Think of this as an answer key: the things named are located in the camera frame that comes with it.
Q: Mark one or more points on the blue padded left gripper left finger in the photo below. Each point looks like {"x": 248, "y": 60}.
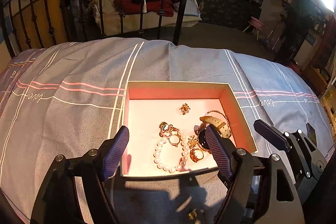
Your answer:
{"x": 112, "y": 151}

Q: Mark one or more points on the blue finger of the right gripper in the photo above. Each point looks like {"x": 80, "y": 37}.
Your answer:
{"x": 271, "y": 134}

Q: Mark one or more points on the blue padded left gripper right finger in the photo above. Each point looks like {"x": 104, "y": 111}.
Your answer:
{"x": 221, "y": 149}

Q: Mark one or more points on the gold strap wrist watch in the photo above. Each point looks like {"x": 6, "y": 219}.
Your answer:
{"x": 222, "y": 126}

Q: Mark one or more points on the gold flower brooch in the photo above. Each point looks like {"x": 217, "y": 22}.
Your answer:
{"x": 185, "y": 109}

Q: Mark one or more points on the gold rings cluster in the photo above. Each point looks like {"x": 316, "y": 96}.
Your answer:
{"x": 170, "y": 134}

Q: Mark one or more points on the thin silver bangle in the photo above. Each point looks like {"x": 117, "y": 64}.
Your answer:
{"x": 219, "y": 115}

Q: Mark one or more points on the open grey pink-lined box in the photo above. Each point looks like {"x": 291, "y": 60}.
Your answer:
{"x": 148, "y": 103}

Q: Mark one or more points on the grey plaid bed sheet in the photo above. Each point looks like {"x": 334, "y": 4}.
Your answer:
{"x": 70, "y": 98}

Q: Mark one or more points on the pink small stool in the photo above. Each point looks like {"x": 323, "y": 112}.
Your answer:
{"x": 256, "y": 24}

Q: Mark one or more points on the dark green covered counter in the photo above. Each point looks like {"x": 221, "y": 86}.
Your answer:
{"x": 229, "y": 13}

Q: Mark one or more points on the red cloth on chair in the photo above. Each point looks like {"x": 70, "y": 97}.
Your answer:
{"x": 129, "y": 8}

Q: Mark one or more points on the white wicker swing chair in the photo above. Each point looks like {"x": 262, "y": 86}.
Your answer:
{"x": 115, "y": 22}

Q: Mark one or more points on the black iron bed frame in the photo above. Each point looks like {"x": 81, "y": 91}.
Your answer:
{"x": 86, "y": 1}

